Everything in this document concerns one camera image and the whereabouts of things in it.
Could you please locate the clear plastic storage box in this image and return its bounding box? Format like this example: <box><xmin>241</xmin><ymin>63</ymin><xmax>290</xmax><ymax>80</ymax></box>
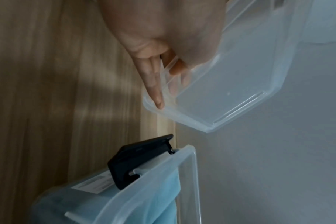
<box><xmin>29</xmin><ymin>133</ymin><xmax>199</xmax><ymax>224</ymax></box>

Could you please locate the light blue towel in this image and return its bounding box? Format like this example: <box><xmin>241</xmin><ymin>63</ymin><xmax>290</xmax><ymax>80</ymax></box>
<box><xmin>32</xmin><ymin>188</ymin><xmax>116</xmax><ymax>224</ymax></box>
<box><xmin>140</xmin><ymin>170</ymin><xmax>183</xmax><ymax>224</ymax></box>

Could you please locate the person's left hand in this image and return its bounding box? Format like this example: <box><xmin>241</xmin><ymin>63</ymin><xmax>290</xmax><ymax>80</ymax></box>
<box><xmin>97</xmin><ymin>0</ymin><xmax>230</xmax><ymax>110</ymax></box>

